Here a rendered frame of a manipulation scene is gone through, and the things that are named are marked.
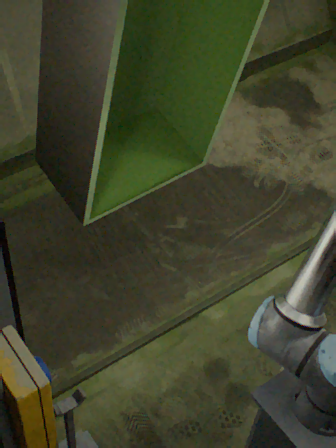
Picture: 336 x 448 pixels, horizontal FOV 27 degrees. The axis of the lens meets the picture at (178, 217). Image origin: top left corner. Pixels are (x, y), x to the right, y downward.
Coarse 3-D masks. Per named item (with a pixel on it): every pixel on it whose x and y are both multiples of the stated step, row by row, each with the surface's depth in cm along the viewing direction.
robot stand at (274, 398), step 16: (272, 384) 201; (288, 384) 201; (256, 400) 197; (272, 400) 198; (288, 400) 198; (256, 416) 211; (272, 416) 194; (288, 416) 195; (256, 432) 210; (272, 432) 201; (288, 432) 191; (304, 432) 192
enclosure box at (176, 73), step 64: (64, 0) 194; (128, 0) 172; (192, 0) 246; (256, 0) 220; (64, 64) 212; (128, 64) 259; (192, 64) 263; (64, 128) 233; (128, 128) 289; (192, 128) 283; (64, 192) 260; (128, 192) 272
